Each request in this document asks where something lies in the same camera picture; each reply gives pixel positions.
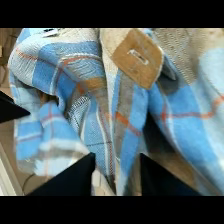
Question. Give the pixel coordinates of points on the blue checked shirt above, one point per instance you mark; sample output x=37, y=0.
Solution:
x=133, y=100

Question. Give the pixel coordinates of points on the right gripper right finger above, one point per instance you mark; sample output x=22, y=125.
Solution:
x=160, y=180

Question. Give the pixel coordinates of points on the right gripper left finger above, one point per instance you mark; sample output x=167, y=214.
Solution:
x=71, y=180

